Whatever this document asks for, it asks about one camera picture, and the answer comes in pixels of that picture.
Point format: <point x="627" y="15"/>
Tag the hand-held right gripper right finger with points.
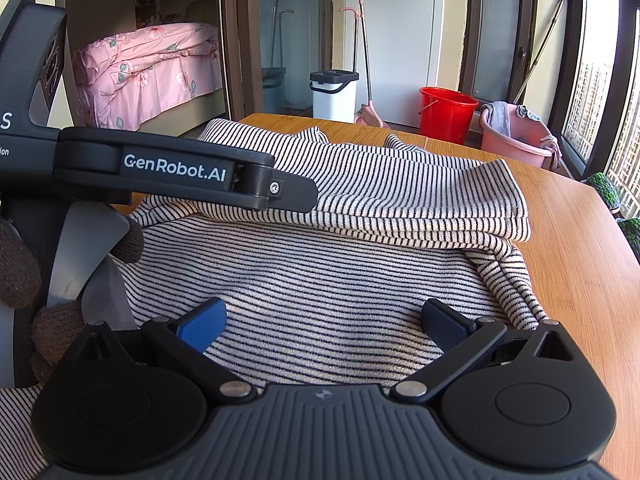
<point x="442" y="325"/>

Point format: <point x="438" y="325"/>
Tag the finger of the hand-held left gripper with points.
<point x="290" y="192"/>

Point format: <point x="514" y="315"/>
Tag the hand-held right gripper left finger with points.
<point x="202" y="325"/>

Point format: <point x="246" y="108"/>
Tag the striped sweater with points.
<point x="325" y="280"/>

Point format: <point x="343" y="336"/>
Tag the person's left hand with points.
<point x="17" y="270"/>

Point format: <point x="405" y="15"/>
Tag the white bin with black lid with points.
<point x="332" y="100"/>

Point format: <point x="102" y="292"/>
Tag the bed with pink floral bedding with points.
<point x="145" y="70"/>

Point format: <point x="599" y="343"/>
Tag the glass sliding door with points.
<point x="290" y="25"/>

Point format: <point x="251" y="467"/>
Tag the red plastic bucket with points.
<point x="447" y="117"/>

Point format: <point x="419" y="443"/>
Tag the pink plastic basin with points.
<point x="515" y="147"/>

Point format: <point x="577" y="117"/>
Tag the white door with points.
<point x="395" y="30"/>

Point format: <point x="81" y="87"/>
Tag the brownish cloth on basin rim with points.
<point x="551" y="152"/>

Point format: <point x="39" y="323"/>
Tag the grey cloth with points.
<point x="497" y="117"/>

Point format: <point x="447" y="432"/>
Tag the small grey rag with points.
<point x="527" y="112"/>

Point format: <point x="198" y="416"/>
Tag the row of apartment buildings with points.
<point x="595" y="105"/>

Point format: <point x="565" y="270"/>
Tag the mop pole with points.
<point x="545" y="35"/>

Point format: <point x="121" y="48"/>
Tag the large black-framed window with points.
<point x="615" y="35"/>

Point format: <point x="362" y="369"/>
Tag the frosted window with brown frame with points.
<point x="500" y="30"/>

